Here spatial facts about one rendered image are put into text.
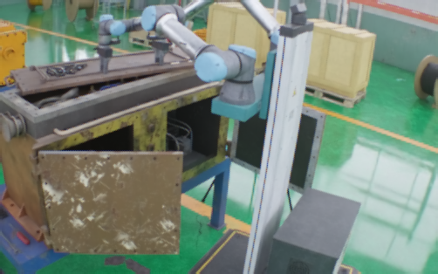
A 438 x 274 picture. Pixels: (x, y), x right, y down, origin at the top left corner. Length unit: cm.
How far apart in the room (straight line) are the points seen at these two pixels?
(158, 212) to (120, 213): 18
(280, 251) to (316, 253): 18
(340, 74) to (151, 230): 507
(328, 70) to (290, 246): 494
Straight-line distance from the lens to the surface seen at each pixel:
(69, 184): 188
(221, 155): 295
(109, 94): 213
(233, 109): 175
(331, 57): 664
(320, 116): 249
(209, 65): 161
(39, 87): 222
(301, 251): 200
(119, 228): 200
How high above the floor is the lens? 205
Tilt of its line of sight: 23 degrees down
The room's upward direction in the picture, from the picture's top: 6 degrees clockwise
